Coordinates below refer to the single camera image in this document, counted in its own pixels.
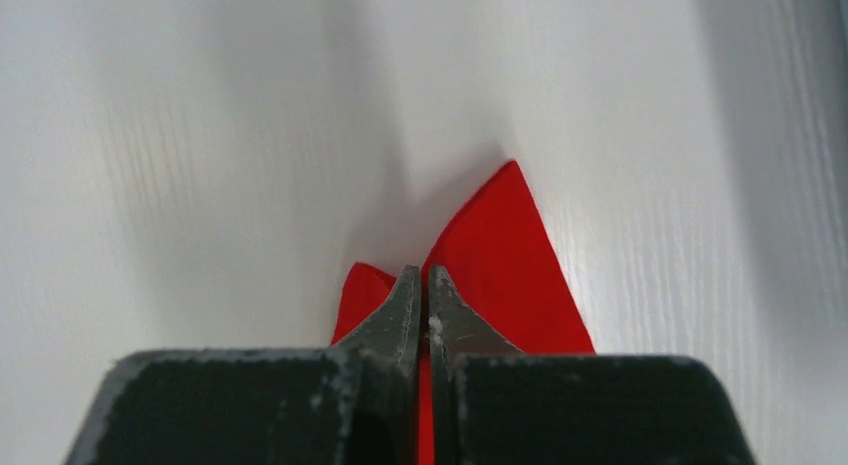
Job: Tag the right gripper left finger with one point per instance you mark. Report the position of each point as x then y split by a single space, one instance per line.
351 403

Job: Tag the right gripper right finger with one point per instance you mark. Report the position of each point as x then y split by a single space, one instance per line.
496 404

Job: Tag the red t shirt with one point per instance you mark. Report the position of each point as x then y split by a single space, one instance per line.
498 253

